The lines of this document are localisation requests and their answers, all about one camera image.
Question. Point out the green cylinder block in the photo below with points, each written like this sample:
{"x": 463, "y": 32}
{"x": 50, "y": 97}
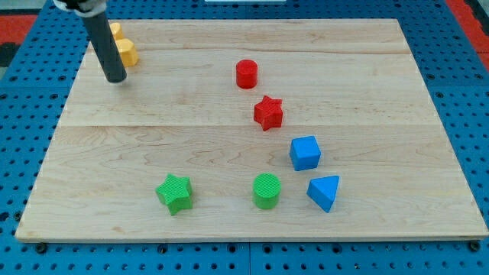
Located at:
{"x": 266, "y": 191}

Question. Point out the red star block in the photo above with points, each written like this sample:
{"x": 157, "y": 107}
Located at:
{"x": 268, "y": 113}

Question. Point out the black cylindrical robot arm stick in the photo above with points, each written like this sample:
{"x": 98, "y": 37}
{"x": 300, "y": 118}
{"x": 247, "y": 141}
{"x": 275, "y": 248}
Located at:
{"x": 94, "y": 18}

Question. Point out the yellow hexagon block front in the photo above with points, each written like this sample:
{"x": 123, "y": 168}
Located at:
{"x": 128, "y": 52}

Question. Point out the blue triangular prism block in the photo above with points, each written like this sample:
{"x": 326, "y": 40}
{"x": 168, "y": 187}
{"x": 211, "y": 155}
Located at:
{"x": 323, "y": 191}

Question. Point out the yellow block rear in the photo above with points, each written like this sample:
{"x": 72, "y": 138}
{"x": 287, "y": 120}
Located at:
{"x": 116, "y": 29}

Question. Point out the red cylinder block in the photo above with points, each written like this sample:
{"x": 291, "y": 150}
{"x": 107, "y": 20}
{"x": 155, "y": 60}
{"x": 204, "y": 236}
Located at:
{"x": 246, "y": 74}

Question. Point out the light wooden board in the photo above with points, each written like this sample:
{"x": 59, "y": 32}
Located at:
{"x": 353, "y": 84}

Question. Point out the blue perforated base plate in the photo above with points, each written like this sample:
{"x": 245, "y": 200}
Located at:
{"x": 38, "y": 80}

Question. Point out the blue cube block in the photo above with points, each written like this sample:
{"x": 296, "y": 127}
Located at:
{"x": 305, "y": 153}

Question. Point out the green star block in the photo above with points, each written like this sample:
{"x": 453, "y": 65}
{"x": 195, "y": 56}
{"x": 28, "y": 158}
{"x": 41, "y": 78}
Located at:
{"x": 175, "y": 193}

